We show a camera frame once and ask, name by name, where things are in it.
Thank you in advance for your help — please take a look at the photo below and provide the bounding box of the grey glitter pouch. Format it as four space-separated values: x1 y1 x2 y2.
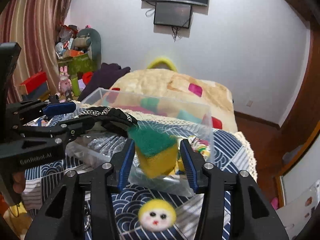
85 133 127 158

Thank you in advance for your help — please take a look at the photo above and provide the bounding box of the black gold-patterned cloth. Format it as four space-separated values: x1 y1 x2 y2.
79 106 138 138

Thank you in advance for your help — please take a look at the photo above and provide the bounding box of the floral fabric scrunchie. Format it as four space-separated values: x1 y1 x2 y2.
188 135 211 160

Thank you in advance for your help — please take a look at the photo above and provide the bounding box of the yellow-haired doll head toy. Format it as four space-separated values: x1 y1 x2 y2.
138 199 177 232

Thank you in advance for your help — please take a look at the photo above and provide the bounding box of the yellow green sponge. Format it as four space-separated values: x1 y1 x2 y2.
127 127 178 179

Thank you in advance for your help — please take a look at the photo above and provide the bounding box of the person's left hand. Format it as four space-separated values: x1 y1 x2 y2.
12 171 26 194

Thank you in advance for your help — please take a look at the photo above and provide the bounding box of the red box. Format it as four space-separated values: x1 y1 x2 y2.
18 72 47 95

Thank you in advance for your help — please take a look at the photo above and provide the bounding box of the pink rabbit figurine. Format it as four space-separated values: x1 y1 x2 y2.
58 66 73 102

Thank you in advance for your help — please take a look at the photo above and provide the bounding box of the green bottle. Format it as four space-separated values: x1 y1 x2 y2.
71 74 81 97

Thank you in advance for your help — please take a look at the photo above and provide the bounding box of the red cushion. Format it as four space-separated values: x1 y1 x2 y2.
82 72 93 85

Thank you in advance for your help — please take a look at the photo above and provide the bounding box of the dark purple garment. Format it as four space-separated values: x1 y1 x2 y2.
78 63 131 101

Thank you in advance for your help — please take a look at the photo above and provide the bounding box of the green storage box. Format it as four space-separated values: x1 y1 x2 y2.
57 54 97 75

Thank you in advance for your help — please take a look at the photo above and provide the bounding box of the wooden wardrobe with sliding door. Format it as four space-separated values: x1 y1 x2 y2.
274 0 320 240

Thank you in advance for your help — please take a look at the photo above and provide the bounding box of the green grey plush toy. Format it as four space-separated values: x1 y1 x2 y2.
72 28 101 69

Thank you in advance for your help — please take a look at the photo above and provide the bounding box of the striped brown curtain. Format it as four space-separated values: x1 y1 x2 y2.
1 0 71 103

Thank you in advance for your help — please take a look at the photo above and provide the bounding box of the clear plastic storage box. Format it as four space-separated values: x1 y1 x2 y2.
66 88 215 197

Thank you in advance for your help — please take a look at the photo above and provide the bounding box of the beige patchwork blanket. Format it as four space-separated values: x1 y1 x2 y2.
109 68 238 133

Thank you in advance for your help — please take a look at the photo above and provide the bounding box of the small black wall monitor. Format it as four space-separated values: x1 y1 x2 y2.
153 2 193 29

